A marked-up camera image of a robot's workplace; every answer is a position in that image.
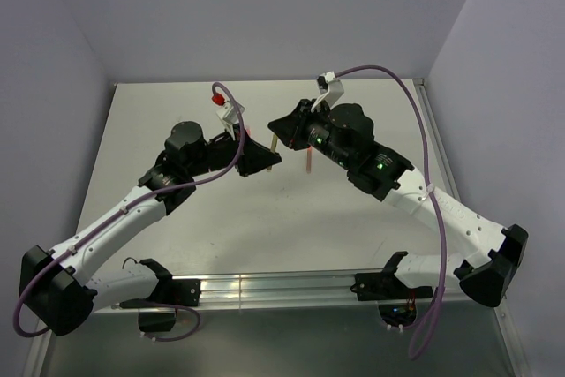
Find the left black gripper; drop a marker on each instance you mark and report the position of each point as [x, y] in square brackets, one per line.
[252, 157]

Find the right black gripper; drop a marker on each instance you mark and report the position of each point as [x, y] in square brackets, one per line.
[291, 127]

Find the yellow pen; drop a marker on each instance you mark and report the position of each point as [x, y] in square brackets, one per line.
[273, 147]

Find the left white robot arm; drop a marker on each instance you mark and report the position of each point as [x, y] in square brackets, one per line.
[62, 285]

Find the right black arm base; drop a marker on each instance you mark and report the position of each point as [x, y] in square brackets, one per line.
[396, 302]

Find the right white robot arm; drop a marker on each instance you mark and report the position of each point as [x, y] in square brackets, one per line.
[483, 256]

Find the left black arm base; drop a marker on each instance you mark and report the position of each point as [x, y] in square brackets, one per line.
[158, 314]

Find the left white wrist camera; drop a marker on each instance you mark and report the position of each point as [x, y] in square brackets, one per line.
[227, 113]

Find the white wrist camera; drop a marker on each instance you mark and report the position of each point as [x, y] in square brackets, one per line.
[227, 113]
[329, 88]

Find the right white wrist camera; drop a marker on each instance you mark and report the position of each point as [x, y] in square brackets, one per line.
[329, 88]

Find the aluminium rail frame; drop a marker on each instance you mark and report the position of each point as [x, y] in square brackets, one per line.
[345, 253]

